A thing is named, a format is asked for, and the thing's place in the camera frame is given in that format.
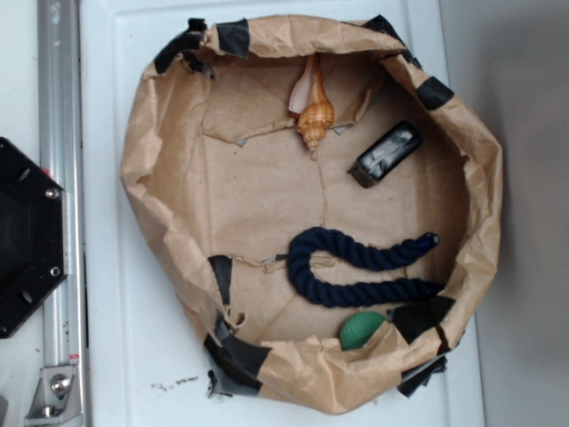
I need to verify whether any metal corner bracket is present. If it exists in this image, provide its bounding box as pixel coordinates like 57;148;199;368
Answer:
24;365;82;426

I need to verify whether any orange spiral sea shell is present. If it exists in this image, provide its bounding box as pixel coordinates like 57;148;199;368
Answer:
288;53;334;152

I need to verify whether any green rubber ball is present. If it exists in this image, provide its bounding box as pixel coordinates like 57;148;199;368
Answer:
339;311;387;351

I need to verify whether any dark blue twisted rope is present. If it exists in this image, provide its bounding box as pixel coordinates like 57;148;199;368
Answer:
286;226;445;309

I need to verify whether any black tape-wrapped block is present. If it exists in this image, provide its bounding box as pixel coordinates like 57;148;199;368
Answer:
348;120;422;189

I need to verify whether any brown paper bag bin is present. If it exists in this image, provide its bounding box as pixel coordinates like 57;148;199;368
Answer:
120;15;502;415

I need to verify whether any aluminium extrusion rail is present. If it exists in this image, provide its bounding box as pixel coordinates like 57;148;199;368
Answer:
37;1;92;426

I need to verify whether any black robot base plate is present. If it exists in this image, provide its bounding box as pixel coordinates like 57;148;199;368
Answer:
1;138;68;339

